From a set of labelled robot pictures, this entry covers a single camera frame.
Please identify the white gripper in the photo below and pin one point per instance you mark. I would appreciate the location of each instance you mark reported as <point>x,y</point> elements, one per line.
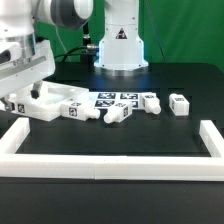
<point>14,77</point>

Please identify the white square tabletop part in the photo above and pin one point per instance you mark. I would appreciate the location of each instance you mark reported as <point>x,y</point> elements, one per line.
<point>48,105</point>

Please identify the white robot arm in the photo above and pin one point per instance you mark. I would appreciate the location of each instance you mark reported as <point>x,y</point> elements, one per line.
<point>26,60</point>

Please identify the white U-shaped obstacle fence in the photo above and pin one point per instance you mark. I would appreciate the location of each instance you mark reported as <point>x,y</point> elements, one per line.
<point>13,164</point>

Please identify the fiducial marker sheet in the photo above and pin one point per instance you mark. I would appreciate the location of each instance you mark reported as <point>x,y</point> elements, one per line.
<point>102,100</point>

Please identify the green backdrop curtain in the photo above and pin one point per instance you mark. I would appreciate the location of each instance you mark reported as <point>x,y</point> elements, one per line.
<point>183,29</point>

